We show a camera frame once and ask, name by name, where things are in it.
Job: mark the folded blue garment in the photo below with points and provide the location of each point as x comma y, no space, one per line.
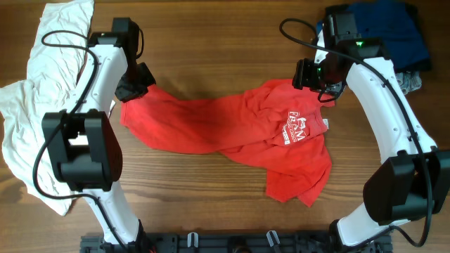
393,31

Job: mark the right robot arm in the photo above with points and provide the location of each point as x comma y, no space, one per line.
413,179

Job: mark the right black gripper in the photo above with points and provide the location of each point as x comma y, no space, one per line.
304,74

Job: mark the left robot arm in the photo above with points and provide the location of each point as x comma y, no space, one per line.
83,149

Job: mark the folded light grey garment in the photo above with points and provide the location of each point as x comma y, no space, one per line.
409,81

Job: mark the white t-shirt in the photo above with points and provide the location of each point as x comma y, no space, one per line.
55,61

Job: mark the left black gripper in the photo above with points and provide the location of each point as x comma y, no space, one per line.
133,88

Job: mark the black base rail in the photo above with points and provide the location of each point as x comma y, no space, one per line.
300,242

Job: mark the red printed t-shirt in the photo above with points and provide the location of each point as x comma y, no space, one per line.
274,127

